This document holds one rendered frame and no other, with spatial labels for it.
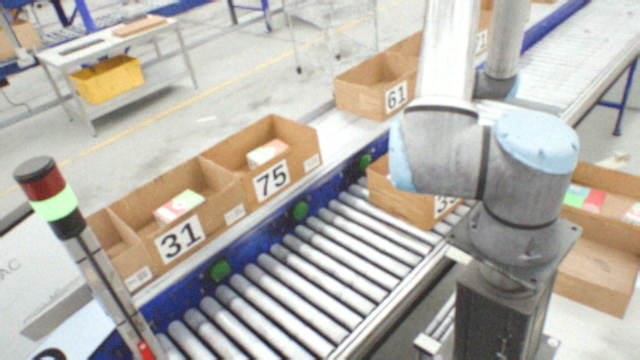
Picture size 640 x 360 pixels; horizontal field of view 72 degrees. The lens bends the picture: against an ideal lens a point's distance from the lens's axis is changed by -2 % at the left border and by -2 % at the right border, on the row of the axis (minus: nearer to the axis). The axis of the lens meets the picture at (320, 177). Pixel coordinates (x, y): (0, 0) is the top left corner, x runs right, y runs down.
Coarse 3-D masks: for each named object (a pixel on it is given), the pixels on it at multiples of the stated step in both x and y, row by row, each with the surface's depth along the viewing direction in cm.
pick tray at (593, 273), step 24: (576, 216) 148; (600, 240) 147; (624, 240) 142; (576, 264) 142; (600, 264) 141; (624, 264) 140; (576, 288) 129; (600, 288) 124; (624, 288) 132; (624, 312) 124
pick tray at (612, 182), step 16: (576, 176) 174; (592, 176) 170; (608, 176) 166; (624, 176) 162; (608, 192) 167; (624, 192) 165; (576, 208) 151; (608, 208) 160; (624, 208) 159; (624, 224) 142
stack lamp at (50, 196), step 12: (36, 180) 55; (48, 180) 56; (60, 180) 58; (24, 192) 56; (36, 192) 56; (48, 192) 57; (60, 192) 58; (36, 204) 57; (48, 204) 57; (60, 204) 58; (72, 204) 60; (48, 216) 58; (60, 216) 59
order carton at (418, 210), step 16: (384, 160) 181; (368, 176) 177; (384, 176) 169; (384, 192) 173; (400, 192) 165; (384, 208) 179; (400, 208) 170; (416, 208) 163; (432, 208) 162; (448, 208) 170; (416, 224) 167; (432, 224) 167
